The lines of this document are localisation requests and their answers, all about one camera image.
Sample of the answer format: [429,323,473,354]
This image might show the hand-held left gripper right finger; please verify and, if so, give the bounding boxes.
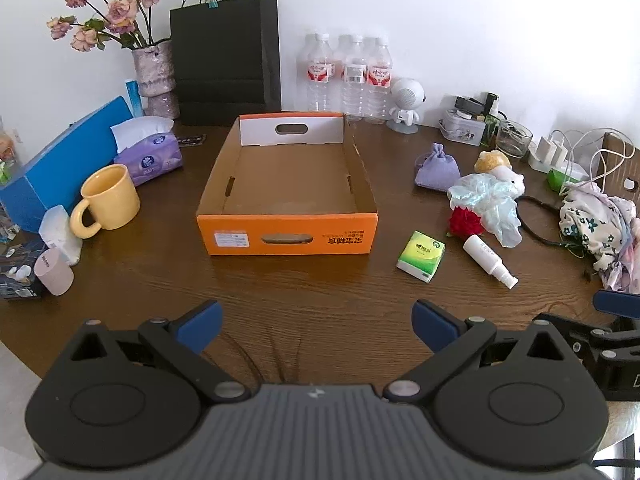
[382,300,572,404]

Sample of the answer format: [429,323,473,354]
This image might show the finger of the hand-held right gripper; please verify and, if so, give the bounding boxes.
[592,290,640,321]
[532,312,640,362]

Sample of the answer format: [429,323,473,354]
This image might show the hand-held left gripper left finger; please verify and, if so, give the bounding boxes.
[70,300,252,404]

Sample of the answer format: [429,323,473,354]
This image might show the green tissue packet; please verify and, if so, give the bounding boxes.
[396,230,446,284]

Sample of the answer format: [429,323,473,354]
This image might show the white spray bottle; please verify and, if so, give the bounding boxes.
[462,234,519,290]

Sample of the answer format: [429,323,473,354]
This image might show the red rose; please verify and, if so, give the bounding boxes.
[446,172,523,249]

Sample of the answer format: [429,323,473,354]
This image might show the orange cardboard box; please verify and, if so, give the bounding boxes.
[196,112,379,257]

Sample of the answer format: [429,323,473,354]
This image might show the wooden desktop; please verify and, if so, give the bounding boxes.
[0,120,640,461]

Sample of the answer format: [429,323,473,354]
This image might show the floral cloth pile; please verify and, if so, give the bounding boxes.
[558,181,640,295]

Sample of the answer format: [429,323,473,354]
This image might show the black headband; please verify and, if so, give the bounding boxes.
[517,195,576,249]

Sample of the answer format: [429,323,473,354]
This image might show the wooden chair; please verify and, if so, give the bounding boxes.
[597,131,640,202]

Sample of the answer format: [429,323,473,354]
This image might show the yellow mug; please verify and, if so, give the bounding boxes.
[70,164,142,239]

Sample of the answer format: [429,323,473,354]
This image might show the pink cylinder cup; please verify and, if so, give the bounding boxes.
[33,249,75,297]

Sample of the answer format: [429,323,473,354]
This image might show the white power strip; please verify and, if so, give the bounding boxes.
[528,140,591,181]

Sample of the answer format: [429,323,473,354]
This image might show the white tissue pack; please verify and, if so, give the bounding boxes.
[38,204,83,267]

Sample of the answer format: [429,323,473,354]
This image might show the white and yellow plush toy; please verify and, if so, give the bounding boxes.
[474,150,526,196]

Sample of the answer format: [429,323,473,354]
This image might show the purple tissue pack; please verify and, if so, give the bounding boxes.
[110,116,183,187]

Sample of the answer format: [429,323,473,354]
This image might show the dark printed box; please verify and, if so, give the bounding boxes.
[0,240,48,301]

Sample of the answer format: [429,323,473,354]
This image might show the clear glass jar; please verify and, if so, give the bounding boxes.
[495,119,534,157]

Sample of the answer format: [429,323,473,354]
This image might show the printed tin box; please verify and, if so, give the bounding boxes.
[439,108,488,147]

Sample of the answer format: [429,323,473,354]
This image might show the green glass bottle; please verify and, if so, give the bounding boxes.
[481,92,503,149]

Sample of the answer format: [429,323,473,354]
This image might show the blue box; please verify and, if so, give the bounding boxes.
[0,96,135,234]

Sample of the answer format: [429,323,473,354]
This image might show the black device on tin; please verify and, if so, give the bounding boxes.
[454,95,486,116]

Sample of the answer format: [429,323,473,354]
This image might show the white robot figurine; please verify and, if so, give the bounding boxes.
[386,78,427,134]

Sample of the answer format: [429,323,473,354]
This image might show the light blue carton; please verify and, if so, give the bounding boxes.
[124,79,144,118]

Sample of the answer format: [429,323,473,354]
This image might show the clear water bottle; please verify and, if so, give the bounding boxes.
[340,35,369,122]
[364,36,392,125]
[298,33,335,113]

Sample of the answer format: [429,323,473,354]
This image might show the colourful packet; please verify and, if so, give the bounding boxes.
[0,127,23,186]

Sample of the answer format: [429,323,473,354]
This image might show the black paper bag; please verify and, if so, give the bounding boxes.
[169,0,282,126]

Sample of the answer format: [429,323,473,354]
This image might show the dried pink roses bunch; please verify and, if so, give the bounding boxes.
[46,0,163,53]

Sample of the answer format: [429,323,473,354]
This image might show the white charging cables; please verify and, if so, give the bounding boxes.
[549,127,637,197]

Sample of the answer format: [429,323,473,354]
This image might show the purple drawstring pouch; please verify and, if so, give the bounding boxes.
[414,143,461,192]

